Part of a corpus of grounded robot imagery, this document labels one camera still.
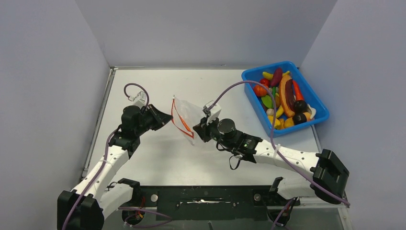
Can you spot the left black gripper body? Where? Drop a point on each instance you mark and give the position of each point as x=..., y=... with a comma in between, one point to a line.
x=148, y=120

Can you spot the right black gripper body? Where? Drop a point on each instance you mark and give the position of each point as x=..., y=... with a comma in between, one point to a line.
x=210, y=131

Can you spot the clear zip top bag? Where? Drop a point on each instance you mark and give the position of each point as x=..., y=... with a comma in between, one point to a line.
x=185, y=116

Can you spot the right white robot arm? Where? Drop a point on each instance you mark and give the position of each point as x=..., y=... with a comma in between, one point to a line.
x=322, y=173

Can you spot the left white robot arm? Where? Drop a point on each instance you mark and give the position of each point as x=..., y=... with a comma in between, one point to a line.
x=88, y=204

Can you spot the white toy mushroom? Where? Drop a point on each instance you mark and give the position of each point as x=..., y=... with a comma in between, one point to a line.
x=270, y=112

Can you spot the orange toy pumpkin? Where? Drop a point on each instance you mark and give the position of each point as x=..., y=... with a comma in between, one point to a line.
x=260, y=90

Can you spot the green toy starfruit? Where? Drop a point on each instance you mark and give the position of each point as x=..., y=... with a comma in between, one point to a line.
x=267, y=101

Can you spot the yellow toy lemon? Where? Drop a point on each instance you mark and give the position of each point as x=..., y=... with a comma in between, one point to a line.
x=276, y=123

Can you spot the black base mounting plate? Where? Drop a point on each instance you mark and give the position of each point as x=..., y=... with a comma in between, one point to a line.
x=221, y=202

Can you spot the red toy tomato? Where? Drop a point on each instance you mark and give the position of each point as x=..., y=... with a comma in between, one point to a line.
x=265, y=82

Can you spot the yellow toy banana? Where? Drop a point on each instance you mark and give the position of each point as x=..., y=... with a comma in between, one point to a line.
x=269, y=76
x=279, y=112

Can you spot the purple toy sweet potato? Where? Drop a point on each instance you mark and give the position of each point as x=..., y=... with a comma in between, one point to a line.
x=277, y=76

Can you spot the dark toy eggplant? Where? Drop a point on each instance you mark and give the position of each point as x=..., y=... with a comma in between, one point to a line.
x=299, y=118
x=300, y=106

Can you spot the orange toy carrot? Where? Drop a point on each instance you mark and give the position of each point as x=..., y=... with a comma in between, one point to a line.
x=297, y=91

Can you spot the white toy garlic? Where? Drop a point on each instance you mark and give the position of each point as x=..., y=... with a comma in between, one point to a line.
x=312, y=112

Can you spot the blue plastic bin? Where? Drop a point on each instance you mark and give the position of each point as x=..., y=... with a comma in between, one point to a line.
x=311, y=98

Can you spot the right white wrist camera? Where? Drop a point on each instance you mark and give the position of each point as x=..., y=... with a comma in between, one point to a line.
x=212, y=111

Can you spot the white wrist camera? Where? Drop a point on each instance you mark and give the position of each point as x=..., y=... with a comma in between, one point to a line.
x=139, y=100
x=212, y=111

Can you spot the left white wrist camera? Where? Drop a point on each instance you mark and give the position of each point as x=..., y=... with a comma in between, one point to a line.
x=139, y=100

